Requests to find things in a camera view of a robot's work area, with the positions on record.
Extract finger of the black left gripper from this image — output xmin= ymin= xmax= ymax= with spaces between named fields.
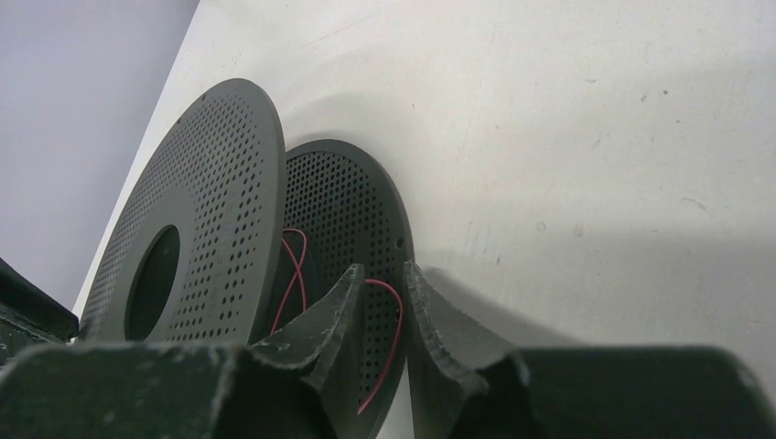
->
xmin=1 ymin=260 xmax=80 ymax=364

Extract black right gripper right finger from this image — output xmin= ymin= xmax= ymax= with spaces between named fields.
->
xmin=404 ymin=262 xmax=775 ymax=438

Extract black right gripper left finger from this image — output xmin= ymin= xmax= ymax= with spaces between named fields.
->
xmin=1 ymin=264 xmax=365 ymax=438

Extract dark grey perforated spool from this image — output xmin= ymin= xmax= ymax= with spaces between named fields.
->
xmin=78 ymin=78 xmax=414 ymax=438

